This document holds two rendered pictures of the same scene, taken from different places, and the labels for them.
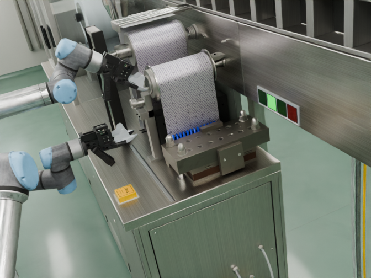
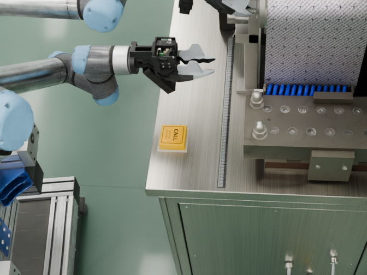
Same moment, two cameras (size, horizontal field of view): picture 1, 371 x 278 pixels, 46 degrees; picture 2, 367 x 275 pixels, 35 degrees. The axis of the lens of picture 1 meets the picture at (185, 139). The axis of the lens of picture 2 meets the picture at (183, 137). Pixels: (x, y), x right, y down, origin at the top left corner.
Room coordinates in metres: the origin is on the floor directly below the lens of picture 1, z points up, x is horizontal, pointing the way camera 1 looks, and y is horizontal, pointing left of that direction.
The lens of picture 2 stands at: (0.62, -0.24, 2.19)
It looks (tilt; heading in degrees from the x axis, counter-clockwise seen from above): 54 degrees down; 31
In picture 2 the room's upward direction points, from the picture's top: 9 degrees counter-clockwise
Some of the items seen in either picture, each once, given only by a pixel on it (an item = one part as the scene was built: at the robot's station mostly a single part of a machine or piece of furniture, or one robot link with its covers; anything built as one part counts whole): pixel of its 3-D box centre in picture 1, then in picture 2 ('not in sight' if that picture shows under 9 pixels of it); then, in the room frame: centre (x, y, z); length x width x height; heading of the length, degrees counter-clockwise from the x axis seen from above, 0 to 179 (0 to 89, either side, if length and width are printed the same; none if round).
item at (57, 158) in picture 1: (56, 156); (95, 60); (1.43, 0.48, 1.11); 0.11 x 0.08 x 0.09; 109
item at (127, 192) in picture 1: (125, 193); (173, 137); (1.40, 0.26, 0.91); 0.07 x 0.07 x 0.02; 19
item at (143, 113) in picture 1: (148, 128); (246, 50); (1.65, 0.15, 1.05); 0.06 x 0.05 x 0.31; 109
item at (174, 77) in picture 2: (115, 143); (177, 73); (1.48, 0.27, 1.09); 0.09 x 0.05 x 0.02; 100
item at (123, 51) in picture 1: (122, 51); not in sight; (1.86, 0.20, 1.33); 0.06 x 0.06 x 0.06; 19
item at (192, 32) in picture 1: (188, 33); not in sight; (1.96, -0.10, 1.33); 0.07 x 0.07 x 0.07; 19
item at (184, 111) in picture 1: (191, 112); (312, 64); (1.61, -0.04, 1.10); 0.23 x 0.01 x 0.18; 109
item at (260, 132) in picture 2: (181, 149); (260, 128); (1.42, 0.02, 1.05); 0.04 x 0.04 x 0.04
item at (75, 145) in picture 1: (76, 148); (124, 59); (1.46, 0.41, 1.11); 0.08 x 0.05 x 0.08; 19
